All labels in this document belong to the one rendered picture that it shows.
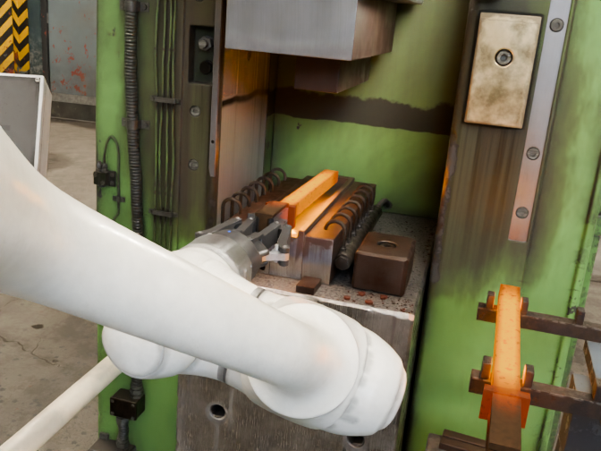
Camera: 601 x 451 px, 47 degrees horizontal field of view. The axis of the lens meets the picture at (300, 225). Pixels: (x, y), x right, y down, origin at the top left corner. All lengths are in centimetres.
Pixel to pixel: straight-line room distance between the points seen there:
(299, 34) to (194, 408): 64
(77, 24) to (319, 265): 692
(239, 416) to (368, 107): 72
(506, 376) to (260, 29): 61
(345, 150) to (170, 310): 115
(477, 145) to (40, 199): 92
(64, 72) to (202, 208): 675
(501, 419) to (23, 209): 51
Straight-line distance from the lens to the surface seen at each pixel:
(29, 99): 120
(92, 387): 137
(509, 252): 121
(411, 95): 151
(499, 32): 114
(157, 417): 154
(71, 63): 795
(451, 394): 132
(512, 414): 71
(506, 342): 86
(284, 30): 106
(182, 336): 45
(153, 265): 42
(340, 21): 104
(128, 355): 65
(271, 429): 119
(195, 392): 121
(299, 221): 119
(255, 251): 83
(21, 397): 260
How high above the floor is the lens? 133
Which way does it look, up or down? 17 degrees down
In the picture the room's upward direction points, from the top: 5 degrees clockwise
